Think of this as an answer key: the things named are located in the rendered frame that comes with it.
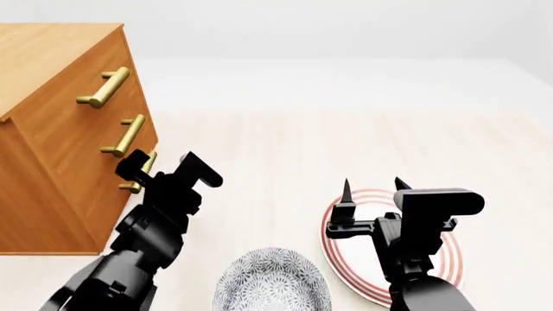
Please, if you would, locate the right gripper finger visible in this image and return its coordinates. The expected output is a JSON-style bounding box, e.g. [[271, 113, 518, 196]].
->
[[393, 176, 413, 196], [331, 177, 359, 225]]

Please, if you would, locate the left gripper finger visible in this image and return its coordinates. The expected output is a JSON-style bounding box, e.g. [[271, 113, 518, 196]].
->
[[115, 149, 153, 183]]

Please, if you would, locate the brass bar handle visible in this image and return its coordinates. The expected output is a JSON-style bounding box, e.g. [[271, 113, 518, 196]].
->
[[118, 150, 159, 194], [100, 113, 147, 159], [75, 66, 131, 109]]

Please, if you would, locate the wooden three-drawer cabinet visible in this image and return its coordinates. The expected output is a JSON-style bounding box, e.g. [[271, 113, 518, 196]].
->
[[0, 22, 160, 257]]

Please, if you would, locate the white plate with red rings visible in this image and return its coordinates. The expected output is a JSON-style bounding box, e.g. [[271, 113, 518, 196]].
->
[[319, 187, 466, 309]]

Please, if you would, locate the grey floral patterned bowl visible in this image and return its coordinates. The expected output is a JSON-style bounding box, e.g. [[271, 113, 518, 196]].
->
[[213, 246, 334, 311]]

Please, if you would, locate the black left gripper camera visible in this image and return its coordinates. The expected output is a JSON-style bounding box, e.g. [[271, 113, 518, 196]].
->
[[178, 150, 225, 189]]

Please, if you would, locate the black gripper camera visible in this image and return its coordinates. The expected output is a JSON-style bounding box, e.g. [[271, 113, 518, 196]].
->
[[178, 150, 225, 189], [392, 187, 486, 241]]

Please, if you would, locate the black right gripper camera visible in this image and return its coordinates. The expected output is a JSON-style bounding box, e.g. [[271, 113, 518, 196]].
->
[[392, 187, 486, 241]]

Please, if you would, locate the wooden drawer with smallest handle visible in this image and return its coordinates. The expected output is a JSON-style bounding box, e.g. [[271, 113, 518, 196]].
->
[[74, 107, 160, 254]]

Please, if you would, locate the wooden drawer with medium handle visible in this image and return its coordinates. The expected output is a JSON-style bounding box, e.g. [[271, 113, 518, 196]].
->
[[41, 67, 151, 219]]

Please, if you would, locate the wooden drawer with largest handle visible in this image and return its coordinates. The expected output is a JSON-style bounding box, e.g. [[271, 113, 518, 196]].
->
[[3, 27, 137, 174]]

